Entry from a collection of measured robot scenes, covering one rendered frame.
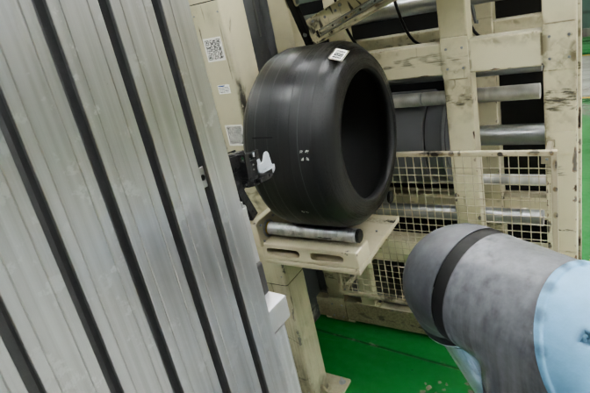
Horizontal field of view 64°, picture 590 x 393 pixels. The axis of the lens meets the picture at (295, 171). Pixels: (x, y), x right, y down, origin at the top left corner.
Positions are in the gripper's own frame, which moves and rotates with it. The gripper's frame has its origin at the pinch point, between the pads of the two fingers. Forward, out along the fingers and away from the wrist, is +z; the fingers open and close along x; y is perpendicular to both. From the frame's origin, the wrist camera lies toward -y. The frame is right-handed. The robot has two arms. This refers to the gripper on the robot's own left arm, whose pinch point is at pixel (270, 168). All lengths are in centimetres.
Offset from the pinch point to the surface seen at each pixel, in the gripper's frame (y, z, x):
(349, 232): -27.0, 24.7, -7.6
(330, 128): 7.4, 13.4, -11.5
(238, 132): 4.8, 28.0, 31.7
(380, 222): -35, 54, -5
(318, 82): 19.4, 16.0, -8.1
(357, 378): -115, 65, 18
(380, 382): -114, 66, 8
